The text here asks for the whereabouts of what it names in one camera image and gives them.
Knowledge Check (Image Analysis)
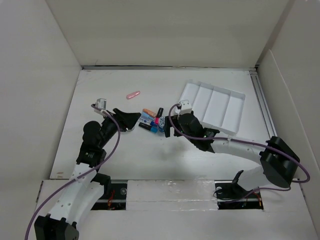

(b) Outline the blue white tape roll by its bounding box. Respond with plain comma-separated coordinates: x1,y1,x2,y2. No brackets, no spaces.
158,116,166,129

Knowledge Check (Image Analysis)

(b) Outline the white divided organizer tray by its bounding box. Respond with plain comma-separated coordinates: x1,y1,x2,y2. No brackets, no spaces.
179,82,246,136

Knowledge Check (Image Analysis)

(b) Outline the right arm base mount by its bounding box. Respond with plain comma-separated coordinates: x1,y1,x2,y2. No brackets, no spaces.
213,170,264,210

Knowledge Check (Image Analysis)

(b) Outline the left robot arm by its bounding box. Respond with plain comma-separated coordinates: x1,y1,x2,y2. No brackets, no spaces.
31,108,141,240

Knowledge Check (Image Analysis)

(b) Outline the black highlighter blue cap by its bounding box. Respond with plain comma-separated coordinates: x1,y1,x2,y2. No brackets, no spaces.
138,122,158,133

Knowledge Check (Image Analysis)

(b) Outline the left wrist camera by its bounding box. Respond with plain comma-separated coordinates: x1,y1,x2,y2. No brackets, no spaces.
95,98,107,110

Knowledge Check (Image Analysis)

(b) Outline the orange translucent eraser case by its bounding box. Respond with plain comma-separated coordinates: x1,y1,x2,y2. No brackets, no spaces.
142,108,157,118

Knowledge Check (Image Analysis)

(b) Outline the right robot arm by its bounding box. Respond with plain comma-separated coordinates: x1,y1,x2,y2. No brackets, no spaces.
164,113,300,197

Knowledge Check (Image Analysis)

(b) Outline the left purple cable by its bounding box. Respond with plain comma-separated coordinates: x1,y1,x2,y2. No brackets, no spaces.
24,103,122,240

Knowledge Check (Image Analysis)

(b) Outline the clear blue glue stick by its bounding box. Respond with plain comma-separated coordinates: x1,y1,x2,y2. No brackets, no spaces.
139,117,155,126

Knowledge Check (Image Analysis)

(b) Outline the blue translucent eraser case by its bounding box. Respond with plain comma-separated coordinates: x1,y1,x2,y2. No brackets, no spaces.
141,112,155,121

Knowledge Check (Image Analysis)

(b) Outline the pink translucent eraser case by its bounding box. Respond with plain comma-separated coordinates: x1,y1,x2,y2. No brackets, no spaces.
126,90,141,100

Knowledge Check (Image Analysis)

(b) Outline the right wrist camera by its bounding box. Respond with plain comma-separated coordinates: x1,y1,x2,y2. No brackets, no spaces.
177,100,192,115

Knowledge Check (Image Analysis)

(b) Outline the aluminium rail right edge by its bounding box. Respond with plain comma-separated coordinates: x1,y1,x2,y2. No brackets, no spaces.
249,69,277,138

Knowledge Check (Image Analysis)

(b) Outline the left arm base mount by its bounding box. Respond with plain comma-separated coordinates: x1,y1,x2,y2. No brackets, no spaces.
91,180,128,211

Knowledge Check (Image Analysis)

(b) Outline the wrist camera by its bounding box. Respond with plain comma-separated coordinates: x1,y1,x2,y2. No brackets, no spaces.
177,100,192,115
95,98,107,110

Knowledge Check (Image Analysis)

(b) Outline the black highlighter pink cap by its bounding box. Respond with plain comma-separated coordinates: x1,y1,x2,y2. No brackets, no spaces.
154,107,164,125

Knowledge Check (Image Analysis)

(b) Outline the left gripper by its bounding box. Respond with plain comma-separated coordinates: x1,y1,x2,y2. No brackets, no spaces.
97,108,140,148

